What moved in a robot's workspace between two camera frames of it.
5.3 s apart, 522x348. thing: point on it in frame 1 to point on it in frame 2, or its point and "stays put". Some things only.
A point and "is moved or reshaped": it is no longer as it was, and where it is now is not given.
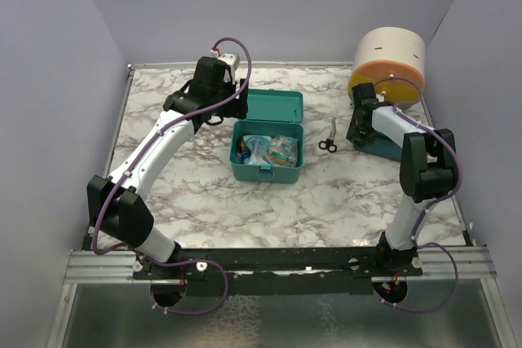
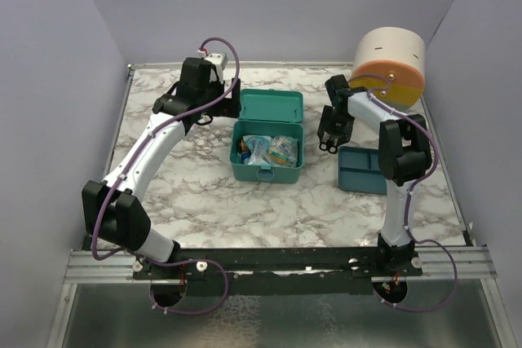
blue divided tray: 380,146 is moved or reshaped
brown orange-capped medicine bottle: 242,147 stays put
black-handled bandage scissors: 329,143 stays put
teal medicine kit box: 268,146 stays put
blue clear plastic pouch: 258,144 stays put
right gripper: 354,134 to 342,134
